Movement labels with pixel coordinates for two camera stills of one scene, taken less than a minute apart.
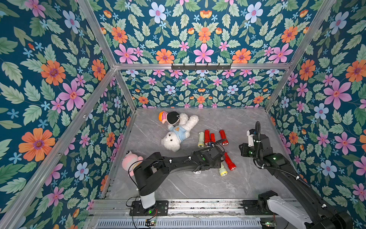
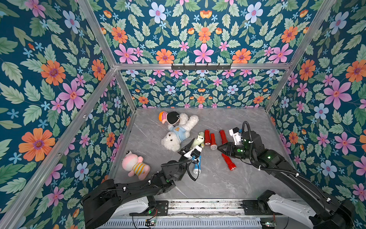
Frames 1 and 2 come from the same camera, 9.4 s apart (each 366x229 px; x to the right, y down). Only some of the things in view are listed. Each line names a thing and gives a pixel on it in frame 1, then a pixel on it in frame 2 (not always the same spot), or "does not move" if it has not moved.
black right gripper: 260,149 → 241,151
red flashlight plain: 225,142 does not move
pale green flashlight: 222,171 → 202,134
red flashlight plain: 231,165 does not move
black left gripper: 218,162 → 184,148
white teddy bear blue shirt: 171,140 does not move
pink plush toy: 130,161 does not move
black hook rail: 200,67 does not move
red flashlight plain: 207,136 does not move
